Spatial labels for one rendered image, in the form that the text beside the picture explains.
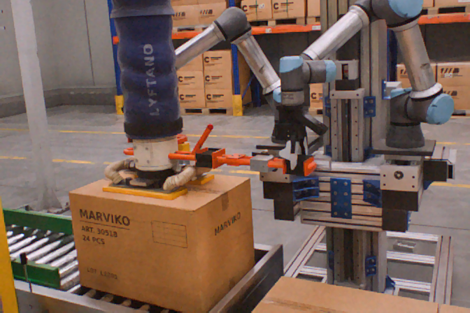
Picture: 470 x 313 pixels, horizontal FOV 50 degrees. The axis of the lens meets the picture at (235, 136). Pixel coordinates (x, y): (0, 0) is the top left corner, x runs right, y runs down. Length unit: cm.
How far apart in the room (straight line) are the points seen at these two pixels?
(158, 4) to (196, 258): 90
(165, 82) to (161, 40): 15
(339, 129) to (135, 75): 92
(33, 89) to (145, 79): 301
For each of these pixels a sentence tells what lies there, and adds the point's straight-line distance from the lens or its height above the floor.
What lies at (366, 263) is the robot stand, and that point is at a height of 45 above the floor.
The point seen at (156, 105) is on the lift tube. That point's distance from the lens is 188.
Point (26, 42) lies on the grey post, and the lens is 480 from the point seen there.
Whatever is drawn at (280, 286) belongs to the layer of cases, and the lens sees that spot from 207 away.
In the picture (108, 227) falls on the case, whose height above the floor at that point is 83.
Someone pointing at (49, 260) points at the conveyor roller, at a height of 53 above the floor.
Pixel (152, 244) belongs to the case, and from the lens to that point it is 189.
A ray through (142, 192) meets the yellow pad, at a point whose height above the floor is 96.
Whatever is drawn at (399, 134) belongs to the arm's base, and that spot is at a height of 109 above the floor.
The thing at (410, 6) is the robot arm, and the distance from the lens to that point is 185.
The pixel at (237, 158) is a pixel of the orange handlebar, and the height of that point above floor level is 109.
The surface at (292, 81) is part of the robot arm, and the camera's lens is 163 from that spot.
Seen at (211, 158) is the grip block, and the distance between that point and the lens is 181.
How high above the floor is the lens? 152
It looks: 11 degrees down
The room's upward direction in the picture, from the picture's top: 4 degrees counter-clockwise
